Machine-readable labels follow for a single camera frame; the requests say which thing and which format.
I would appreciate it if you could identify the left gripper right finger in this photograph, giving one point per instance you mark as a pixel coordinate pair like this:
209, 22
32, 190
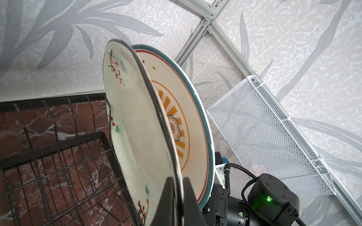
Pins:
192, 213

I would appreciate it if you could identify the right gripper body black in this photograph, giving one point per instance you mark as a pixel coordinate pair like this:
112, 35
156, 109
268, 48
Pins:
224, 210

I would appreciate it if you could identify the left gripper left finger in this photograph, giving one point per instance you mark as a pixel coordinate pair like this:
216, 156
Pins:
164, 215

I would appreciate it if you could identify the cream plate with plum blossoms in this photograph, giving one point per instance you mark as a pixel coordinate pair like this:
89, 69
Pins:
140, 132

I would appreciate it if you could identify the sunburst plate teal rim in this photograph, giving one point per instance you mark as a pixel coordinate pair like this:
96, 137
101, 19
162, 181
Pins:
187, 120

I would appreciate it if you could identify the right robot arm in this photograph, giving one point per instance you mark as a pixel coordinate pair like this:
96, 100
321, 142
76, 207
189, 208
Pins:
265, 201

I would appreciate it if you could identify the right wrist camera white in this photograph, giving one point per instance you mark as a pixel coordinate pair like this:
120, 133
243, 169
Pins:
220, 163

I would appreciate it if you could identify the white wire mesh basket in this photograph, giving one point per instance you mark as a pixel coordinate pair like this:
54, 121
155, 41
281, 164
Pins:
266, 140

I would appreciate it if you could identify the black wire dish rack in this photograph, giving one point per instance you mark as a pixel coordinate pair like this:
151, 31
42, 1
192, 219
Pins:
58, 165

